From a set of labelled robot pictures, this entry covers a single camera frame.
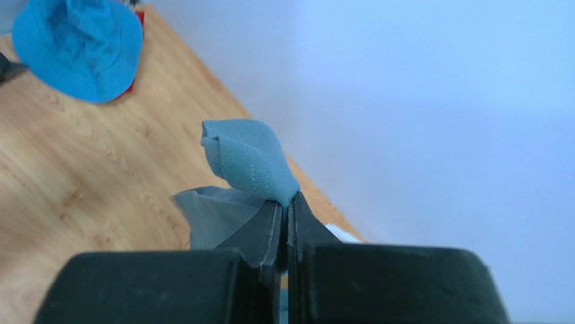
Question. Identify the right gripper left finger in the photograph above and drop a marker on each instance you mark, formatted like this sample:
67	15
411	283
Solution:
235	282

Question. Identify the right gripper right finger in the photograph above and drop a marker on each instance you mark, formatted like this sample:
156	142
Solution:
331	281

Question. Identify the grey-blue t shirt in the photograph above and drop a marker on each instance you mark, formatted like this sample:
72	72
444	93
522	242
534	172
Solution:
246	154

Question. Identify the white plastic basket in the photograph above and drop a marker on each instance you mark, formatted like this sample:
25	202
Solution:
341	234

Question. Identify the blue bucket hat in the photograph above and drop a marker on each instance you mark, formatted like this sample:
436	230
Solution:
72	46

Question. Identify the red object under hat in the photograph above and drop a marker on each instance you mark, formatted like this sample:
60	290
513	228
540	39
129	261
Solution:
132	35

